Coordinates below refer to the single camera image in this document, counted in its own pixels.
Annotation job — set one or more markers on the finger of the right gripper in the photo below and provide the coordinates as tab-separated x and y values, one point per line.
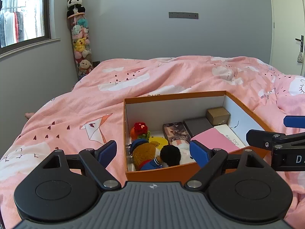
267	140
294	121

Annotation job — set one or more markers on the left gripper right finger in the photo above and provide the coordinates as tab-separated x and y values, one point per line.
211	163

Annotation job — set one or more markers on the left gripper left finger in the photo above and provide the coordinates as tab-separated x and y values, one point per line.
95	162

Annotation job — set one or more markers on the pink wallet case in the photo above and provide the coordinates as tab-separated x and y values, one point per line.
215	140

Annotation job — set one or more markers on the white plush striped hat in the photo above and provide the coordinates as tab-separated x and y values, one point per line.
172	155

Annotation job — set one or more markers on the white glasses case box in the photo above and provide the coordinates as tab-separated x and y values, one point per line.
229	134

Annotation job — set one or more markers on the dark picture card box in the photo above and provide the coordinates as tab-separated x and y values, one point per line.
176	132

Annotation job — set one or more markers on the brown small cardboard box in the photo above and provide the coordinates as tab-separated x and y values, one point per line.
217	116

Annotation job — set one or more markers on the brown plush blue outfit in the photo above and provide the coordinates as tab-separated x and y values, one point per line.
145	155

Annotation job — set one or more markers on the yellow tape measure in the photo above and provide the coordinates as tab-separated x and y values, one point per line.
159	142

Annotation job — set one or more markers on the orange crochet carrot toy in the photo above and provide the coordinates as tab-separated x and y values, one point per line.
139	131

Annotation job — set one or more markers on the orange cardboard box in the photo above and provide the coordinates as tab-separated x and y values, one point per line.
176	118

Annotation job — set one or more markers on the pink patterned duvet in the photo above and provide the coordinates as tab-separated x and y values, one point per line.
92	113

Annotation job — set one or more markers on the white door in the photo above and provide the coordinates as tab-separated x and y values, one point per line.
288	24

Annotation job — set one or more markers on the plush toy storage tube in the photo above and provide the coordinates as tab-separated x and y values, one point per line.
81	44

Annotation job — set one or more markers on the panda plush toy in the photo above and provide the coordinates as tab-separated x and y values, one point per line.
74	7

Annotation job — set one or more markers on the black door handle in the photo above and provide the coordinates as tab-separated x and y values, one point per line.
301	41

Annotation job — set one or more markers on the grey wall plate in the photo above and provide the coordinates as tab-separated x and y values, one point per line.
183	15

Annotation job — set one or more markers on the window with dark frame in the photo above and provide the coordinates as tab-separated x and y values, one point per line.
26	24

